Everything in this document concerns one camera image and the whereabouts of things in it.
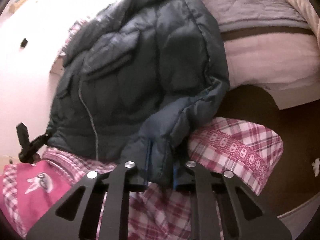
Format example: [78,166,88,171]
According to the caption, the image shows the dark green quilted puffer jacket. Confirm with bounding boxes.
[47,0,230,186]

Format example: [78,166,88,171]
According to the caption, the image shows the dark wall-mounted box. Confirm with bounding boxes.
[20,38,28,48]

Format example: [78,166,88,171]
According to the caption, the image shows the plaid checked tablecloth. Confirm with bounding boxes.
[58,17,91,57]

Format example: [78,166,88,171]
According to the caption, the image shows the white paper scrap on floor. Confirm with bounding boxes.
[312,158,320,177]

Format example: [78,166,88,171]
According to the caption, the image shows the grey quilted bed mattress cover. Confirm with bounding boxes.
[201,0,310,33]

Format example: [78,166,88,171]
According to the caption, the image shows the pink plaid pajama clothing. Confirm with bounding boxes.
[0,115,284,240]

